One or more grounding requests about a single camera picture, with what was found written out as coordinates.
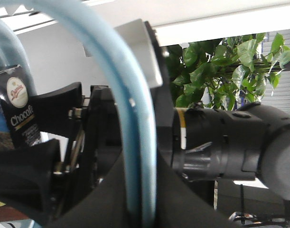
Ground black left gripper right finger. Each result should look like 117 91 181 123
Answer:
30 82 82 138

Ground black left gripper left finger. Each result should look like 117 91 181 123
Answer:
0 139 60 219

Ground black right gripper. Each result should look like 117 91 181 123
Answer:
156 104 269 182

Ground dark chocolate cookie box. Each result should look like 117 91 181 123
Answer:
0 65 40 152

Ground light blue plastic basket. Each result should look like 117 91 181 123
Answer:
0 0 157 228

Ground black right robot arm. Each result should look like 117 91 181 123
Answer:
157 102 290 200

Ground green potted plant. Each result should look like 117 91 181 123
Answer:
166 33 290 111

